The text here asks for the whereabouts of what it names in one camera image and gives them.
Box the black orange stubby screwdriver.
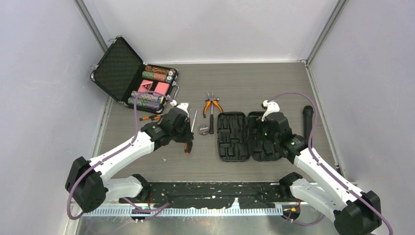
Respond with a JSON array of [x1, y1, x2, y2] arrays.
[[184, 110, 198, 155]]

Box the black plastic tool case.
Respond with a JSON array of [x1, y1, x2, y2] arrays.
[[217, 111, 282, 162]]

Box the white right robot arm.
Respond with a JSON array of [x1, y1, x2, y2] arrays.
[[257, 112, 382, 235]]

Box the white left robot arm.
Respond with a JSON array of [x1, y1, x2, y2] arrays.
[[65, 103, 194, 213]]

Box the small round tape measure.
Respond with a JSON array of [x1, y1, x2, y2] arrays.
[[198, 125, 210, 135]]

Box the black cylinder flashlight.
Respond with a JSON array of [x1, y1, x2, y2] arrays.
[[302, 105, 314, 142]]

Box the red playing card deck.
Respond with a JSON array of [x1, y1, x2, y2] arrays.
[[153, 82, 170, 96]]

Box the black aluminium poker chip case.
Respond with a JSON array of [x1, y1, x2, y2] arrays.
[[90, 36, 179, 114]]

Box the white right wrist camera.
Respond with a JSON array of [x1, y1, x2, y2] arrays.
[[261, 100, 280, 121]]

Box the orange handled pliers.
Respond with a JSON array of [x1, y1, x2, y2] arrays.
[[203, 91, 223, 118]]

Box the black handled hammer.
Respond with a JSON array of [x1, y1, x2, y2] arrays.
[[209, 100, 214, 134]]

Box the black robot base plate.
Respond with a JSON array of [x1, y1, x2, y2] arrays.
[[130, 182, 304, 212]]

